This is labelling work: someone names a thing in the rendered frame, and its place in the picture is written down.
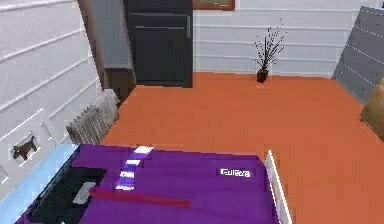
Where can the tan armchair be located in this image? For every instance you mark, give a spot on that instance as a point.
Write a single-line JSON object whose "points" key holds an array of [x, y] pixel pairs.
{"points": [[375, 111]]}

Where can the black laptop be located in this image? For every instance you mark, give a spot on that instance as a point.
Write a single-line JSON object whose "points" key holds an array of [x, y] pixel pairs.
{"points": [[66, 196]]}

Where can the brown room door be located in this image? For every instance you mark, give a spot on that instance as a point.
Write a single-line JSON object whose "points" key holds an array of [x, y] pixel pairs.
{"points": [[110, 46]]}

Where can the purple bed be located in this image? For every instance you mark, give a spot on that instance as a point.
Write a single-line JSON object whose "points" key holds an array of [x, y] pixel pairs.
{"points": [[200, 186]]}

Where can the small white remote control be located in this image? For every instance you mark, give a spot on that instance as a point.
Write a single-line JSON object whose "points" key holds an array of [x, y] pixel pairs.
{"points": [[235, 172]]}

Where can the black cupboard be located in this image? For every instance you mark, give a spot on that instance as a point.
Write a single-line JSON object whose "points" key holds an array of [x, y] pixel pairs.
{"points": [[161, 43]]}

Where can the grey ribbed radiator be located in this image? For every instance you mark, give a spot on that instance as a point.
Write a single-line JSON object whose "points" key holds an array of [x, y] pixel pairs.
{"points": [[95, 118]]}

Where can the brown framed picture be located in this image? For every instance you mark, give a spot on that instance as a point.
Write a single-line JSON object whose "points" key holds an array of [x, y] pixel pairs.
{"points": [[213, 4]]}

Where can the grey chest of drawers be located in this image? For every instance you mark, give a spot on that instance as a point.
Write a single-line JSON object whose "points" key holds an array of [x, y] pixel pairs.
{"points": [[361, 55]]}

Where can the dark twig house plant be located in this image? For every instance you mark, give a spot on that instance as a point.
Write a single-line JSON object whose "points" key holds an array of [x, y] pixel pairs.
{"points": [[266, 53]]}

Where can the light blue pillow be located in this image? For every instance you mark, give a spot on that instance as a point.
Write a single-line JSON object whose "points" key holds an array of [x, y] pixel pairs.
{"points": [[30, 186]]}

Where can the red flat book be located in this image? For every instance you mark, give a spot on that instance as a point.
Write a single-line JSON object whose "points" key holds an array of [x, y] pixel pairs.
{"points": [[140, 198]]}

